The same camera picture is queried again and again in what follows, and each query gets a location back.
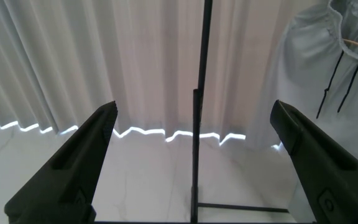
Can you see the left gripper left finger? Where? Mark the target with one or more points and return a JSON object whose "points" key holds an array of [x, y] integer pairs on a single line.
{"points": [[70, 180]]}

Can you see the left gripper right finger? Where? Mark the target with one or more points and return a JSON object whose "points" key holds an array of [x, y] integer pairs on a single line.
{"points": [[331, 180]]}

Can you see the pale grey garment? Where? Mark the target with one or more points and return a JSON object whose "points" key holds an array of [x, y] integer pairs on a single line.
{"points": [[306, 77]]}

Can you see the black clothes rack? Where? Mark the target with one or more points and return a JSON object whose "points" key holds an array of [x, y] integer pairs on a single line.
{"points": [[202, 62]]}

